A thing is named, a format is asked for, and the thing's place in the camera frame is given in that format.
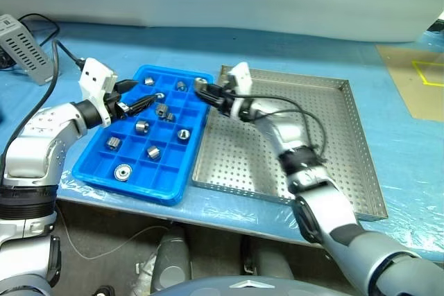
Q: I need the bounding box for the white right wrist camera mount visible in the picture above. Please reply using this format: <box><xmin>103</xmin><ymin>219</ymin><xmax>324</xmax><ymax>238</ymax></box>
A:
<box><xmin>227</xmin><ymin>61</ymin><xmax>253</xmax><ymax>122</ymax></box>

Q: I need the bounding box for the grey perforated power supply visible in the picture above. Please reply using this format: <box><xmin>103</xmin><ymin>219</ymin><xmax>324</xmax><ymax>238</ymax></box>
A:
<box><xmin>0</xmin><ymin>14</ymin><xmax>53</xmax><ymax>86</ymax></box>

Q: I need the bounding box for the blue plastic compartment tray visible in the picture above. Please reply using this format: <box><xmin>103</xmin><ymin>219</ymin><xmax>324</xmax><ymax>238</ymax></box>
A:
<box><xmin>71</xmin><ymin>64</ymin><xmax>215</xmax><ymax>206</ymax></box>

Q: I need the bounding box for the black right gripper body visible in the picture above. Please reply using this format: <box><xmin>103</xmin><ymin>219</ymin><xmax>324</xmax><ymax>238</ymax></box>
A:
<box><xmin>213</xmin><ymin>85</ymin><xmax>239</xmax><ymax>115</ymax></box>

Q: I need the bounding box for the perforated steel tray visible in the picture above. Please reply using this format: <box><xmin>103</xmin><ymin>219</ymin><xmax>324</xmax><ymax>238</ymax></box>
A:
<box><xmin>191</xmin><ymin>64</ymin><xmax>389</xmax><ymax>223</ymax></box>

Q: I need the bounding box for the metal bearing ring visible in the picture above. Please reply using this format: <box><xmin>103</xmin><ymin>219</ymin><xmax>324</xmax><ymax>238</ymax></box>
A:
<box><xmin>113</xmin><ymin>164</ymin><xmax>133</xmax><ymax>182</ymax></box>

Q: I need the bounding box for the brown cardboard sheet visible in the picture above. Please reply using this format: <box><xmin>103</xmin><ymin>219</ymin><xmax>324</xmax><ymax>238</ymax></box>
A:
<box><xmin>375</xmin><ymin>44</ymin><xmax>444</xmax><ymax>123</ymax></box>

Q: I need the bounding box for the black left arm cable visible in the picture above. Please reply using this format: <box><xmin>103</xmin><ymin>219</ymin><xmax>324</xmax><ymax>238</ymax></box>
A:
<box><xmin>0</xmin><ymin>41</ymin><xmax>86</xmax><ymax>179</ymax></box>

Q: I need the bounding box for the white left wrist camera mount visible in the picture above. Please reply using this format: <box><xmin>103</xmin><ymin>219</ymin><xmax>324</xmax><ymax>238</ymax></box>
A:
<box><xmin>78</xmin><ymin>57</ymin><xmax>118</xmax><ymax>128</ymax></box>

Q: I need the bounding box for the black power supply cable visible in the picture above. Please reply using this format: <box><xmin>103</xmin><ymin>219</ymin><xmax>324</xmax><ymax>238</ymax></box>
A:
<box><xmin>19</xmin><ymin>13</ymin><xmax>60</xmax><ymax>46</ymax></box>

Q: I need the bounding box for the grey rounded shape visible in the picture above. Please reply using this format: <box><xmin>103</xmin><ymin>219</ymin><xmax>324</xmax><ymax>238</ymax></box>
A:
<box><xmin>241</xmin><ymin>236</ymin><xmax>296</xmax><ymax>279</ymax></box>
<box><xmin>152</xmin><ymin>232</ymin><xmax>191</xmax><ymax>292</ymax></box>

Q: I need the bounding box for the thin white wire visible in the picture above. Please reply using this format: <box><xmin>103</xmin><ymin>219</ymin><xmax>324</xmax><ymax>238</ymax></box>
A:
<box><xmin>57</xmin><ymin>205</ymin><xmax>171</xmax><ymax>261</ymax></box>

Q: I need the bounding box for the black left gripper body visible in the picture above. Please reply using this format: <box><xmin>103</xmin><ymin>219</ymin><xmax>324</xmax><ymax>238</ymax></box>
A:
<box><xmin>105</xmin><ymin>84</ymin><xmax>130</xmax><ymax>120</ymax></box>

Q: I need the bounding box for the white and black device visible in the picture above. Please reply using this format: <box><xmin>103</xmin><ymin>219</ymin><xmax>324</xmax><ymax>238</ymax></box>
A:
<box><xmin>428</xmin><ymin>8</ymin><xmax>444</xmax><ymax>33</ymax></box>

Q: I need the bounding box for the grey robot torso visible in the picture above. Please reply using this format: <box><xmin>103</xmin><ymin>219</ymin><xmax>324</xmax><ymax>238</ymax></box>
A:
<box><xmin>148</xmin><ymin>275</ymin><xmax>306</xmax><ymax>296</ymax></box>

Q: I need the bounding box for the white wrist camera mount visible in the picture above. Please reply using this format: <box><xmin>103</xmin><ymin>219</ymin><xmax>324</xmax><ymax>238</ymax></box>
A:
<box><xmin>78</xmin><ymin>57</ymin><xmax>118</xmax><ymax>128</ymax></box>
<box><xmin>227</xmin><ymin>61</ymin><xmax>253</xmax><ymax>122</ymax></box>

